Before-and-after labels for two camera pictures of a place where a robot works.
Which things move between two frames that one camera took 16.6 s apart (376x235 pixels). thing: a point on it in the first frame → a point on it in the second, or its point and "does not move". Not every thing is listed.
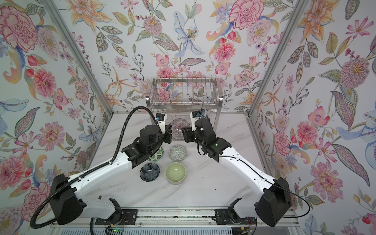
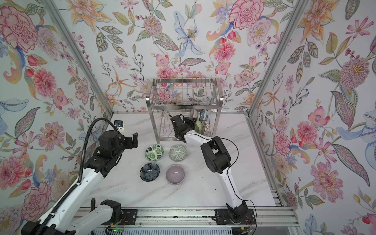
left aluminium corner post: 53,7 does not move
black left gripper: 168,134 → 129,143
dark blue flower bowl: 150,172 does not move
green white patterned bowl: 177,153 does not move
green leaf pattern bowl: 158,155 does not move
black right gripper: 188,134 → 190,121
